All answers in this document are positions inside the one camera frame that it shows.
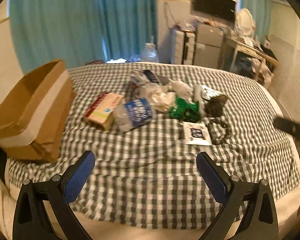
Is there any green sachet packet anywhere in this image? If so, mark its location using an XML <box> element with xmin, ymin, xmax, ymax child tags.
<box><xmin>168</xmin><ymin>97</ymin><xmax>201</xmax><ymax>123</ymax></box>

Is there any pink white medicine box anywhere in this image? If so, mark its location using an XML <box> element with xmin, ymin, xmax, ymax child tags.
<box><xmin>83</xmin><ymin>92</ymin><xmax>125</xmax><ymax>131</ymax></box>

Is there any dark crumpled foil wrapper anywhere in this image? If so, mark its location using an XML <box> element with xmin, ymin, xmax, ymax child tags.
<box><xmin>201</xmin><ymin>85</ymin><xmax>229</xmax><ymax>118</ymax></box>

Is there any brown cardboard box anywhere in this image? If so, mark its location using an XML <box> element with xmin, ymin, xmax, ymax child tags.
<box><xmin>0</xmin><ymin>59</ymin><xmax>75</xmax><ymax>163</ymax></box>

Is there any white black printed sachet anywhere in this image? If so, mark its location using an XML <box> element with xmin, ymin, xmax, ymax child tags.
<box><xmin>183</xmin><ymin>122</ymin><xmax>212</xmax><ymax>146</ymax></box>

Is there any white dressing table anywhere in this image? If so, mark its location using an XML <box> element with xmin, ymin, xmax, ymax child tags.
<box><xmin>217</xmin><ymin>36</ymin><xmax>280</xmax><ymax>81</ymax></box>

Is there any white rolled tube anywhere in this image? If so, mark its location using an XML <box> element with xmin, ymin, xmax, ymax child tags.
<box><xmin>193</xmin><ymin>85</ymin><xmax>205</xmax><ymax>117</ymax></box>

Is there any oval white vanity mirror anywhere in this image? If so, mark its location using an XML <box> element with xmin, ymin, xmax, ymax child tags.
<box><xmin>235</xmin><ymin>8</ymin><xmax>255</xmax><ymax>37</ymax></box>

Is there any grey white checkered cloth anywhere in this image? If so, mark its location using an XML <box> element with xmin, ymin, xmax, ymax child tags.
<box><xmin>9</xmin><ymin>63</ymin><xmax>300</xmax><ymax>229</ymax></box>

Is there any grey mini fridge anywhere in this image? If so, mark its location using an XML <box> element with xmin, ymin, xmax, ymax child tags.
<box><xmin>193</xmin><ymin>23</ymin><xmax>223</xmax><ymax>69</ymax></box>

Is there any crumpled white plastic bag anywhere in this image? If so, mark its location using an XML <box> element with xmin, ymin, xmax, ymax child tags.
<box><xmin>135</xmin><ymin>80</ymin><xmax>193</xmax><ymax>112</ymax></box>

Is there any white suitcase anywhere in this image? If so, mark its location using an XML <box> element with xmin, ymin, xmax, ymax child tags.
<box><xmin>171</xmin><ymin>29</ymin><xmax>196</xmax><ymax>65</ymax></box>

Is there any crushed blue label water bottle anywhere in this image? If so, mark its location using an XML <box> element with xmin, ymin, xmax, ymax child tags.
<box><xmin>114</xmin><ymin>98</ymin><xmax>157</xmax><ymax>132</ymax></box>

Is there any clear large water jug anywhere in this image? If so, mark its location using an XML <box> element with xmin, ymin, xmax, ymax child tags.
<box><xmin>140</xmin><ymin>43</ymin><xmax>159</xmax><ymax>63</ymax></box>

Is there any dark patterned box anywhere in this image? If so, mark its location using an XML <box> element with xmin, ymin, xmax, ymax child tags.
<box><xmin>85</xmin><ymin>60</ymin><xmax>104</xmax><ymax>65</ymax></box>

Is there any teal curtain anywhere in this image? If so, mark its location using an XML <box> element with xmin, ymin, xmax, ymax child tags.
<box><xmin>9</xmin><ymin>0</ymin><xmax>158</xmax><ymax>73</ymax></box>

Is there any black hair tie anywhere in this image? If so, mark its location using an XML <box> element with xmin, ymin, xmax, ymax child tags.
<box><xmin>207</xmin><ymin>117</ymin><xmax>232</xmax><ymax>145</ymax></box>

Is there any black wall television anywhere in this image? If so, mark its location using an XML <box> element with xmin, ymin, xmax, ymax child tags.
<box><xmin>193</xmin><ymin>0</ymin><xmax>236</xmax><ymax>22</ymax></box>

